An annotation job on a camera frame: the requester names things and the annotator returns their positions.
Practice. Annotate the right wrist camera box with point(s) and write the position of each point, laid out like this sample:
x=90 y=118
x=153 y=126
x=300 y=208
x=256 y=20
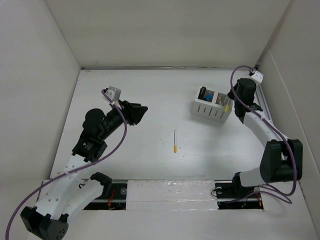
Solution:
x=256 y=76

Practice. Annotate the blue cap black highlighter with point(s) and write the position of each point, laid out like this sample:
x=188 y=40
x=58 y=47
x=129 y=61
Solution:
x=209 y=97

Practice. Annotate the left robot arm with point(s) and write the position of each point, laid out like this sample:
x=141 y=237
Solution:
x=49 y=218

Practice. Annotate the yellow cap white pen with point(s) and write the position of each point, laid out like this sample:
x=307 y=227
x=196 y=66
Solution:
x=227 y=106
x=175 y=141

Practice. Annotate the aluminium rail right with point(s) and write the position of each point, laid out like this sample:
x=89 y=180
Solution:
x=261 y=100

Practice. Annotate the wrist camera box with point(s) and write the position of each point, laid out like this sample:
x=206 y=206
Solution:
x=256 y=76
x=112 y=94

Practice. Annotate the yellow cap black highlighter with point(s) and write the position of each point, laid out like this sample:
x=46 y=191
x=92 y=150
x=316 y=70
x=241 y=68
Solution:
x=201 y=93

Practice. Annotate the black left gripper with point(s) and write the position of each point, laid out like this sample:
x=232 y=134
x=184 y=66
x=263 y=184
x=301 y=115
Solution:
x=132 y=112

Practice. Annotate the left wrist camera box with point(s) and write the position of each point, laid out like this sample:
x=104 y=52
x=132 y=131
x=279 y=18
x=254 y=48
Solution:
x=112 y=94

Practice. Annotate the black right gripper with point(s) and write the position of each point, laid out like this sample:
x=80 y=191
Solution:
x=230 y=95

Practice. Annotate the white foam block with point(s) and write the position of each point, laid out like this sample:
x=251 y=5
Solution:
x=171 y=195

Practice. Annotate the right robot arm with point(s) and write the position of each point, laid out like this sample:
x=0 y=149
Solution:
x=282 y=159

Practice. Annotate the white pen holder box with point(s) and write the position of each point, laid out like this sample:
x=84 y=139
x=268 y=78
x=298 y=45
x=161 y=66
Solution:
x=214 y=110

